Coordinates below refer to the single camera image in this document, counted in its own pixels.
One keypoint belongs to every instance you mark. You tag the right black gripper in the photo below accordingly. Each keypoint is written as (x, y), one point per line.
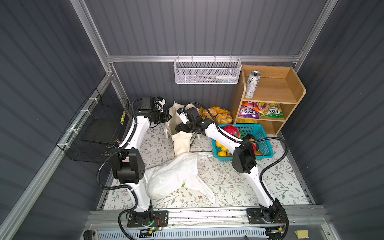
(182, 127)

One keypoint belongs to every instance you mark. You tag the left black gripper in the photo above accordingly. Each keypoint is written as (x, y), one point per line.
(162, 116)

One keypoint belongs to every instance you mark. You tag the cream canvas tote bag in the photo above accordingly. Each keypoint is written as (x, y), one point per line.
(182, 141)

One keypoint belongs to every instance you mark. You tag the purple Fox's candy bag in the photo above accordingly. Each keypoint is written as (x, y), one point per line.
(249, 110)

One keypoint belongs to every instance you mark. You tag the white plastic grocery bag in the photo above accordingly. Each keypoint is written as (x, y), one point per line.
(180, 172)

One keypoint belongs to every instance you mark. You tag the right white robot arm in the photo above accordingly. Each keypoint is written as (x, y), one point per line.
(244, 159)

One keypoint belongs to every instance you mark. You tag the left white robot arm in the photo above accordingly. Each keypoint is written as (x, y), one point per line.
(127, 163)

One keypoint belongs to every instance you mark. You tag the yellow bread tray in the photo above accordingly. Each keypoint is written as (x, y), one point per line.
(221, 116)

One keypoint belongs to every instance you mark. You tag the upper pink dragon fruit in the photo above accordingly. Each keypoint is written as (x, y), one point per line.
(232, 130)

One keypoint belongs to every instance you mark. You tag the yellow lemon lower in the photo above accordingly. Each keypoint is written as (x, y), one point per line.
(222, 154)

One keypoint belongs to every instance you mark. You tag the teal plastic basket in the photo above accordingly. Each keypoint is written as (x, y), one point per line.
(264, 147)

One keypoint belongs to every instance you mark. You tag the left silver drink can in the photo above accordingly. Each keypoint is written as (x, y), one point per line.
(252, 84)

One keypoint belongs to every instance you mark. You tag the green Fox's candy bag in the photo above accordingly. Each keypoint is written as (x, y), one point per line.
(273, 111)

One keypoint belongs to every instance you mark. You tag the wooden shelf unit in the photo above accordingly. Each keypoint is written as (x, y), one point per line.
(278, 85)

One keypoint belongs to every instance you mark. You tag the floral table mat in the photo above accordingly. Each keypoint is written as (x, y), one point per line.
(230, 188)

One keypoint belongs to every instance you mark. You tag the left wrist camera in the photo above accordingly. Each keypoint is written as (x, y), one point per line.
(153, 104)

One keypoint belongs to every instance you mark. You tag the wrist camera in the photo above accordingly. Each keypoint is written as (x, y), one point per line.
(153, 104)
(190, 115)

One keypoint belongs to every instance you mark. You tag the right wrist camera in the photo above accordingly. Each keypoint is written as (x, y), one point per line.
(190, 115)

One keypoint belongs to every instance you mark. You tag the white wire wall basket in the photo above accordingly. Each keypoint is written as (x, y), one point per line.
(207, 70)

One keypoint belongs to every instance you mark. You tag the black wire wall basket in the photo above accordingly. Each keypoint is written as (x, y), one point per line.
(98, 130)

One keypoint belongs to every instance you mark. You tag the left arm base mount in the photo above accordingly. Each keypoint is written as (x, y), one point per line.
(148, 219)

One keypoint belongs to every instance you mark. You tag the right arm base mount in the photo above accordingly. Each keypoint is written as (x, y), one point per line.
(261, 216)

